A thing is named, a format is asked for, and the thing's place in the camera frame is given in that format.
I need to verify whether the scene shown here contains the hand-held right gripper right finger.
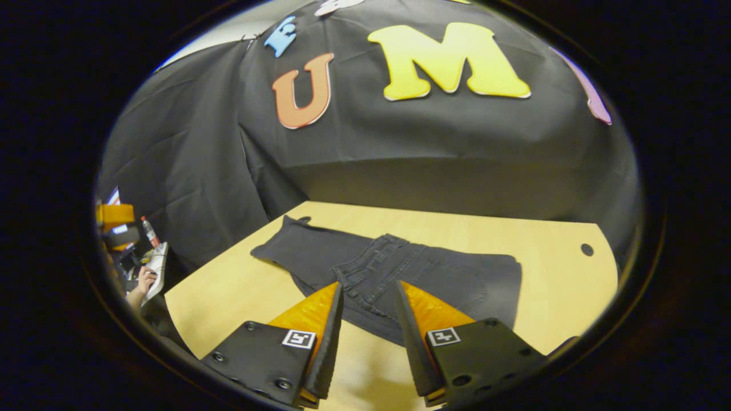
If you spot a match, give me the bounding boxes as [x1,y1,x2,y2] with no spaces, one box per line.
[395,280,550,408]

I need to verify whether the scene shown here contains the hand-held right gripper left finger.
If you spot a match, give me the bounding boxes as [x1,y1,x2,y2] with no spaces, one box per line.
[200,281,345,409]

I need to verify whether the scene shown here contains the dark grey jeans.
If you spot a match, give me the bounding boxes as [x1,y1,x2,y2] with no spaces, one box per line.
[250,215,523,346]

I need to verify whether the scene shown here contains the white keyboard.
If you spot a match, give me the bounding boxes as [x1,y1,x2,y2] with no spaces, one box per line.
[140,242,170,303]

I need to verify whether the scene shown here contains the black backdrop cloth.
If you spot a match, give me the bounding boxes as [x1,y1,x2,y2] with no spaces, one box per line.
[97,0,643,275]

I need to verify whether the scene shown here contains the plastic bottle red cap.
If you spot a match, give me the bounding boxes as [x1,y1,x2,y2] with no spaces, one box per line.
[140,216,162,249]

